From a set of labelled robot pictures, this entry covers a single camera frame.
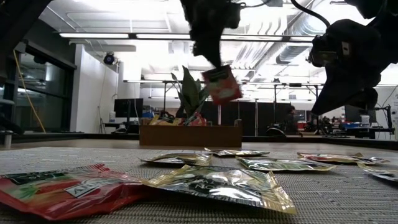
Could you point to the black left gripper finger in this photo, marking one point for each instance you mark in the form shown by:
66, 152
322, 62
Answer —
216, 51
203, 49

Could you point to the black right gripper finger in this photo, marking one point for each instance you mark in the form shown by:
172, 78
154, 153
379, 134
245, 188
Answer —
335, 96
368, 99

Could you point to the red tea sachet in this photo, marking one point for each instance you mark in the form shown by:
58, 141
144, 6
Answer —
222, 88
62, 196
199, 120

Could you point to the green yellow lemon tea sachet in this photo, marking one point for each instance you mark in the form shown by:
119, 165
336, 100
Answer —
180, 159
382, 172
284, 165
224, 186
237, 152

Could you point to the black computer monitor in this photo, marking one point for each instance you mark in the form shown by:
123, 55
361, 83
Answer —
354, 115
128, 108

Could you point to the blue box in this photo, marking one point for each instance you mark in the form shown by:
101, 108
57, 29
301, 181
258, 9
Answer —
354, 125

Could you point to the long ceiling light strip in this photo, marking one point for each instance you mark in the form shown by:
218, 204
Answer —
252, 38
301, 39
93, 35
161, 36

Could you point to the snake plant in white pot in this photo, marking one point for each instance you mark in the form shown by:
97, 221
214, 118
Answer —
190, 96

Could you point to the brown wooden tray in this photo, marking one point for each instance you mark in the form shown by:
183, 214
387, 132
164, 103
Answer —
192, 137

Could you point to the grey woven placemat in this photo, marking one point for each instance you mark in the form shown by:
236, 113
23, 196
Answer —
342, 202

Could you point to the white plastic container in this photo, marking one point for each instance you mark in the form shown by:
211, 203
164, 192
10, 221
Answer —
112, 117

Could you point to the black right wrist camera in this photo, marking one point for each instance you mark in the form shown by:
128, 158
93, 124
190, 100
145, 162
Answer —
323, 56

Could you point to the black round ceiling camera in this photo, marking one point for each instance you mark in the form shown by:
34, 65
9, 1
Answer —
109, 58

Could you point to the black aluminium table frame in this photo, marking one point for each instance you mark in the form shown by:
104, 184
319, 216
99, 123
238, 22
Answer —
93, 136

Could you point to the grey metal post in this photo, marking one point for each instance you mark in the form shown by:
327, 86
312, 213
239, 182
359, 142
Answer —
7, 138

